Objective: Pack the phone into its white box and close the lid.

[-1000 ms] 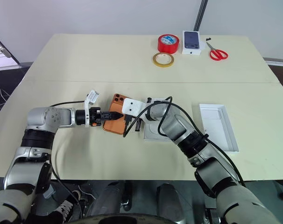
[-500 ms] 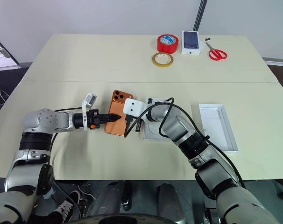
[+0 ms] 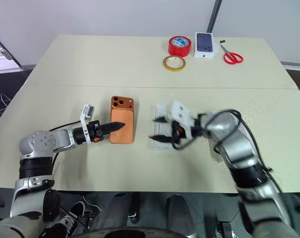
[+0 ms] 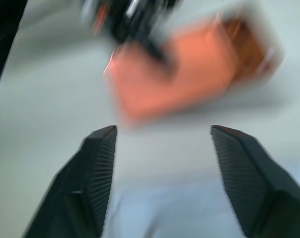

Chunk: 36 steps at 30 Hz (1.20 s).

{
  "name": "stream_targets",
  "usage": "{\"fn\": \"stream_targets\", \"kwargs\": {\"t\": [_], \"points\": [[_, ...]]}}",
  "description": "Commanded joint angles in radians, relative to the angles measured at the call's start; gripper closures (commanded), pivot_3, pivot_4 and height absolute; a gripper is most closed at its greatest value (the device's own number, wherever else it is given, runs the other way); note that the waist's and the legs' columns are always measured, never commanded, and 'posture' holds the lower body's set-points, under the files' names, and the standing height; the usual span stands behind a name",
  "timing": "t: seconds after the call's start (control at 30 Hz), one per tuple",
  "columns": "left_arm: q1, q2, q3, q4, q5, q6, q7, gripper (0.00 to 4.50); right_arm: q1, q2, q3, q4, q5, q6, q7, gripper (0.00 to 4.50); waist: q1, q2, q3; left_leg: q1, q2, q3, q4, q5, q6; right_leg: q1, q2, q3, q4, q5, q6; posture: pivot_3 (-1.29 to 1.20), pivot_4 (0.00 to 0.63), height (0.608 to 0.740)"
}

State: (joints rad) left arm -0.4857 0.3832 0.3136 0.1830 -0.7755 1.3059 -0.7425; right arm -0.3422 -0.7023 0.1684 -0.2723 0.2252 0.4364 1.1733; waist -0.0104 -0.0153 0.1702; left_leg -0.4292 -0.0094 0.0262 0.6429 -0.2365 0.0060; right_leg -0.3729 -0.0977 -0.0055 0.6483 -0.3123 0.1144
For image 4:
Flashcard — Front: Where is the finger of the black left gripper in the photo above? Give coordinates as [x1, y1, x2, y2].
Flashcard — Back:
[140, 37, 177, 75]

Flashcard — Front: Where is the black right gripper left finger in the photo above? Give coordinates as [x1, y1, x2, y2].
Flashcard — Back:
[22, 125, 118, 238]

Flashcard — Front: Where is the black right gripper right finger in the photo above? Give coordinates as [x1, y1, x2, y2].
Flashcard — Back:
[210, 124, 300, 238]

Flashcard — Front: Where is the orange box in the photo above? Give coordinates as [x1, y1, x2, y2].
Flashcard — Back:
[102, 18, 242, 124]

